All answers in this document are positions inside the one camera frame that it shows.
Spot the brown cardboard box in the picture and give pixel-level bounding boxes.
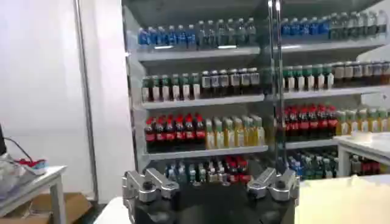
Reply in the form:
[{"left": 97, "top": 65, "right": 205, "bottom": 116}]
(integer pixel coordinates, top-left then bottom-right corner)
[{"left": 0, "top": 192, "right": 93, "bottom": 224}]

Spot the black bag with strap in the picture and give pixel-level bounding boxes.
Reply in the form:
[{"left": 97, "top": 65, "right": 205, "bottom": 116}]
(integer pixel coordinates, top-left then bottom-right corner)
[{"left": 0, "top": 123, "right": 34, "bottom": 162}]

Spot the small white table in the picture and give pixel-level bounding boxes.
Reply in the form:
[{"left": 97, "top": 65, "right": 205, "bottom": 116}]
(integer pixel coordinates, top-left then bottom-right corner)
[{"left": 333, "top": 132, "right": 390, "bottom": 178}]

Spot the cream yellow cloth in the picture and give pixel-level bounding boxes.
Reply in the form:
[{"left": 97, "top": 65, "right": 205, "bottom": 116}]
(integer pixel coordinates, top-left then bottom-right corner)
[{"left": 294, "top": 173, "right": 390, "bottom": 224}]

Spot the white side table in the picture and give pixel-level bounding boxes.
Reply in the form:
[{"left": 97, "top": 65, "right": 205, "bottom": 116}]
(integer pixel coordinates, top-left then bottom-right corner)
[{"left": 0, "top": 166, "right": 68, "bottom": 224}]

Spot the red cloth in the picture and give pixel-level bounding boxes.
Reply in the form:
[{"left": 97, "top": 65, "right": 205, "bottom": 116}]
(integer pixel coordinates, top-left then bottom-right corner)
[{"left": 15, "top": 157, "right": 49, "bottom": 176}]

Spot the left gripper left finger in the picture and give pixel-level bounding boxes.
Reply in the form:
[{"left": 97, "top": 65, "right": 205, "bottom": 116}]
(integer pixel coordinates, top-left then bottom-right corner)
[{"left": 121, "top": 167, "right": 180, "bottom": 203}]

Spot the grey wall pole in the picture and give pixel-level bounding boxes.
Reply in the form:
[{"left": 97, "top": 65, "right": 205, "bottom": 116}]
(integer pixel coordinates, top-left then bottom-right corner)
[{"left": 73, "top": 0, "right": 100, "bottom": 201}]

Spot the grey crumpled bag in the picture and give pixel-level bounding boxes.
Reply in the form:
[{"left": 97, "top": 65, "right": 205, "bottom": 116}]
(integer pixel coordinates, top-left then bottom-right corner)
[{"left": 0, "top": 152, "right": 37, "bottom": 200}]

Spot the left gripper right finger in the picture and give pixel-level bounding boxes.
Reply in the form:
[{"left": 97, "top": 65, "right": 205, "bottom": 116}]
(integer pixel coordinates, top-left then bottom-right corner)
[{"left": 246, "top": 166, "right": 301, "bottom": 203}]

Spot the drinks shelf unit with bottles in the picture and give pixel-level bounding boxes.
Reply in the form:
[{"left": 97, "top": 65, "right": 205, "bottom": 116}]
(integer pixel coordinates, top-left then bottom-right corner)
[
  {"left": 121, "top": 0, "right": 277, "bottom": 186},
  {"left": 268, "top": 0, "right": 390, "bottom": 180}
]

